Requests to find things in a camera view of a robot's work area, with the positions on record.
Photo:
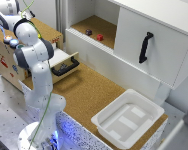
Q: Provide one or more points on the red button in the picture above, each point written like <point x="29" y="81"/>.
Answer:
<point x="7" y="39"/>

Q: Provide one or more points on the white plastic box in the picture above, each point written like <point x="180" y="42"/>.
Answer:
<point x="127" y="120"/>

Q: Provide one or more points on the white sliding door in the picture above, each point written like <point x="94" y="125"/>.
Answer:
<point x="167" y="50"/>

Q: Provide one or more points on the blue button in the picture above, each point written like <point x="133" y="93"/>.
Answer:
<point x="14" y="42"/>

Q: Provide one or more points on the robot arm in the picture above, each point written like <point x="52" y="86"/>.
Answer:
<point x="36" y="71"/>

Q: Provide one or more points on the wooden drawer box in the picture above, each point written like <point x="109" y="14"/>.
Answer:
<point x="4" y="63"/>

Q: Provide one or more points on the wooden drawer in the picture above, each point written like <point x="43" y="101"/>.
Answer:
<point x="62" y="57"/>

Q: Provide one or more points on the green button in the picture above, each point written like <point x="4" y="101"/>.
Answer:
<point x="19" y="46"/>

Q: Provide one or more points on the white cabinet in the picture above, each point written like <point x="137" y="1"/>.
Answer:
<point x="94" y="56"/>

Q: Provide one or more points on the pink block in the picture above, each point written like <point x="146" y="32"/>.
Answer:
<point x="100" y="37"/>

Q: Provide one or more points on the purple block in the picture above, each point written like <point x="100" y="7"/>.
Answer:
<point x="89" y="32"/>

